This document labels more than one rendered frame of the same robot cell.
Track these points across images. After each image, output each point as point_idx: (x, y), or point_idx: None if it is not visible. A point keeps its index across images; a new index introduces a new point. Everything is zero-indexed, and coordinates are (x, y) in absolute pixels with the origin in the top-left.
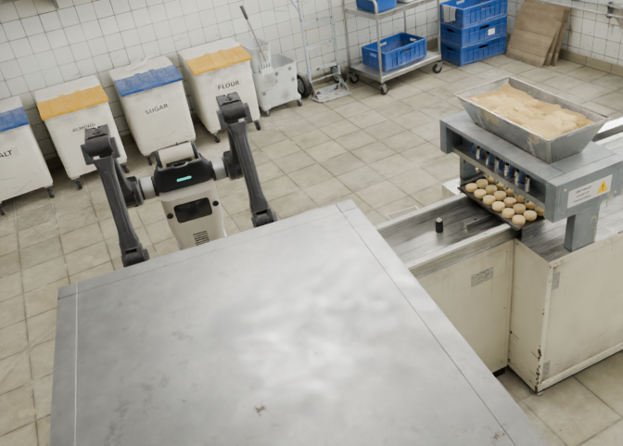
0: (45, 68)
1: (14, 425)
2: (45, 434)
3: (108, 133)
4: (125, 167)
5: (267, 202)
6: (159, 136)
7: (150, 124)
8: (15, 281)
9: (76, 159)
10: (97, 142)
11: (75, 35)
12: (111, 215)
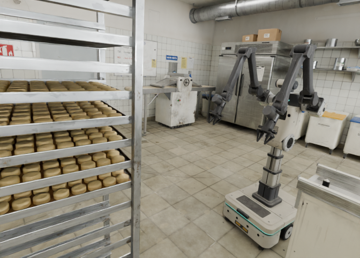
0: (330, 102)
1: (202, 167)
2: (202, 174)
3: (252, 49)
4: (330, 151)
5: (284, 98)
6: (357, 148)
7: (356, 140)
8: (252, 149)
9: (312, 135)
10: (243, 48)
11: (353, 95)
12: (303, 157)
